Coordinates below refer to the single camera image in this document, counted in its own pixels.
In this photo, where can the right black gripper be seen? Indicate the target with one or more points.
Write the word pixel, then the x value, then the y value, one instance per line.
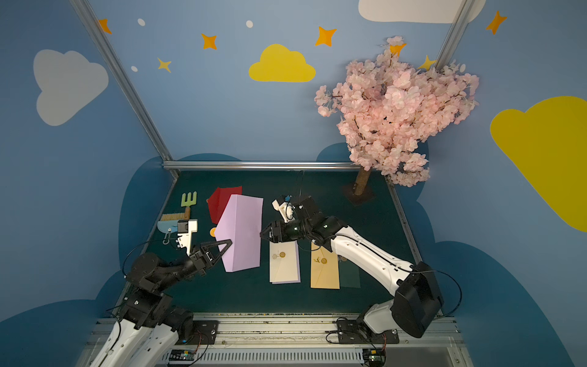
pixel 279 230

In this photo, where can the right controller board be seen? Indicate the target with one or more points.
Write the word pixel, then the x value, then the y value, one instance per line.
pixel 373 358

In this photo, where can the red envelope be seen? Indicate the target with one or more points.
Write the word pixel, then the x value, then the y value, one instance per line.
pixel 218 201

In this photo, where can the lilac envelope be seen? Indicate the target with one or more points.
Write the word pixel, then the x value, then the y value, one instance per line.
pixel 241 222
pixel 285 268

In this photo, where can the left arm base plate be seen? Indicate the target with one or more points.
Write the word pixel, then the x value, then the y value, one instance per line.
pixel 198 332

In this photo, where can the controller board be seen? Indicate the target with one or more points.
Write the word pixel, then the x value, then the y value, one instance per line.
pixel 182 356
pixel 373 358

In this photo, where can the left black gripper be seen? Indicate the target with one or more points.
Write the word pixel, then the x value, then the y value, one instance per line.
pixel 202 255

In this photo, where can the tan kraft envelope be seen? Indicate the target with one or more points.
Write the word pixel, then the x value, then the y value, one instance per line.
pixel 324 269

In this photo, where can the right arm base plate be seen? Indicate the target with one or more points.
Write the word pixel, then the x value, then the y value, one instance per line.
pixel 352 332

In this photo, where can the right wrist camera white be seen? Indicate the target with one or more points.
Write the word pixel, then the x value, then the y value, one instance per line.
pixel 285 207

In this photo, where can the blue toy brush dustpan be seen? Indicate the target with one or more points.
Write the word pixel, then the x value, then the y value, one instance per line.
pixel 168 224

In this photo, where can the left controller board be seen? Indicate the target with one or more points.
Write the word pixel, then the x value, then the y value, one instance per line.
pixel 182 356

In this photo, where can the dark green envelope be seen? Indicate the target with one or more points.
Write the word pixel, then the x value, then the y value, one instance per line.
pixel 348 273

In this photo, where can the green toy rake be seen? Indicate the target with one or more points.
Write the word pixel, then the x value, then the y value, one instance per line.
pixel 187 201

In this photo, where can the pink blossom artificial tree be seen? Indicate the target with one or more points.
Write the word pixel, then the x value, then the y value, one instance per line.
pixel 389 107

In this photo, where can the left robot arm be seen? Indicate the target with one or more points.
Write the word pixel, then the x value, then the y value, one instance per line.
pixel 148 324

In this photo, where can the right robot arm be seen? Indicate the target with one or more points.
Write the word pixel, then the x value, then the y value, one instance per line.
pixel 416 297

